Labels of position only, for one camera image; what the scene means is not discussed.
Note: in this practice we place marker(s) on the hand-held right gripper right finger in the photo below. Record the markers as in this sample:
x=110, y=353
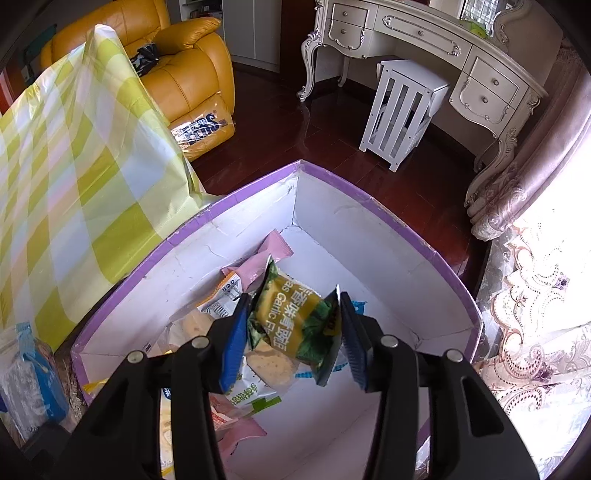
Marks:
x=353, y=346

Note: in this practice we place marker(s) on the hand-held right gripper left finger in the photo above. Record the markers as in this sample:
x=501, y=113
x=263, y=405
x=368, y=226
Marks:
x=233, y=346

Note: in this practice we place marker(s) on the green white snack packet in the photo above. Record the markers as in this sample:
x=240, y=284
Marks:
x=249, y=392

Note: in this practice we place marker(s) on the yellow green cracker packet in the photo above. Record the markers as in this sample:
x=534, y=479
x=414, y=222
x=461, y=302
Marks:
x=286, y=318

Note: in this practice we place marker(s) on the pink candy packet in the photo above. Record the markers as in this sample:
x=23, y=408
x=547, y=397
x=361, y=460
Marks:
x=272, y=251
x=242, y=431

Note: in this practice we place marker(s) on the purple rimmed white cardboard box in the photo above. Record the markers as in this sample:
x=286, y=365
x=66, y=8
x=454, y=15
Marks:
x=351, y=240

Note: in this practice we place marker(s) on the round white cake packet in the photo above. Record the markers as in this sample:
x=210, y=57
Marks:
x=166, y=429

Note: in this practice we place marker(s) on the round pastry packet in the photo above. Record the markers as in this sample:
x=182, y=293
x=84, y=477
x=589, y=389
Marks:
x=196, y=325

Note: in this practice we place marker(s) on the white orange snack packet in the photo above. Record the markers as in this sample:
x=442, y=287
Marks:
x=221, y=297

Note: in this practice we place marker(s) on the patterned lace curtain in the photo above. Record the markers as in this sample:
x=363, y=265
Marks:
x=545, y=323

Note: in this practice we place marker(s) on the blue clear snack packet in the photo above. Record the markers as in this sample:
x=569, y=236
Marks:
x=32, y=383

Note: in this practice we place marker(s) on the clear printed plastic bag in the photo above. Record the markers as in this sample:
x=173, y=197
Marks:
x=203, y=127

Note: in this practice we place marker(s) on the green checkered tablecloth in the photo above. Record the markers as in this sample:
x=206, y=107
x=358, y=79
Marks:
x=69, y=184

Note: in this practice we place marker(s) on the white slatted stool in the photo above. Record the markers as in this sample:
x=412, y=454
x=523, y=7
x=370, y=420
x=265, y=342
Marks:
x=397, y=115

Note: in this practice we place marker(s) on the pink drape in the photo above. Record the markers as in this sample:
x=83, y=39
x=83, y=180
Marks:
x=531, y=161

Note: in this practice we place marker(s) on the orange leather armchair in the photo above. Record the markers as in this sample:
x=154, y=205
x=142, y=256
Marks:
x=194, y=78

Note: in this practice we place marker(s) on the black patterned bag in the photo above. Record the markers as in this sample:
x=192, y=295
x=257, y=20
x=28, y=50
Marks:
x=145, y=57

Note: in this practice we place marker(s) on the white cabinet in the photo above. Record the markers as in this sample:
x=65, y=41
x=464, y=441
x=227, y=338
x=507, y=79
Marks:
x=254, y=32

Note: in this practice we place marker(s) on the ornate white dresser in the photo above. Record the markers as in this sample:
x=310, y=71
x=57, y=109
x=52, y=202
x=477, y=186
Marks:
x=415, y=32

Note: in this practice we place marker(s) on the green cloth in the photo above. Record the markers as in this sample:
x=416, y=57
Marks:
x=474, y=26

